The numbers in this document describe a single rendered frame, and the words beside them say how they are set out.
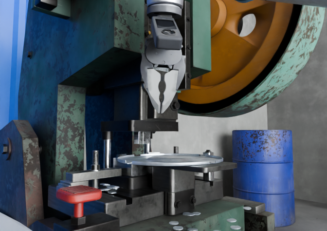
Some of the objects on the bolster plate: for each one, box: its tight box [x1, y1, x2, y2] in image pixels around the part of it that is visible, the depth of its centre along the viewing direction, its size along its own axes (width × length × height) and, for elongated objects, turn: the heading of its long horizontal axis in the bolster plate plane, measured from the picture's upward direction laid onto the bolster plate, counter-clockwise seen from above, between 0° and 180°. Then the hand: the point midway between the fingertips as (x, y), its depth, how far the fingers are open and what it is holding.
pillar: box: [103, 140, 111, 169], centre depth 87 cm, size 2×2×14 cm
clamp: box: [56, 150, 122, 191], centre depth 76 cm, size 6×17×10 cm
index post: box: [203, 150, 214, 181], centre depth 91 cm, size 3×3×10 cm
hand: (160, 107), depth 58 cm, fingers closed
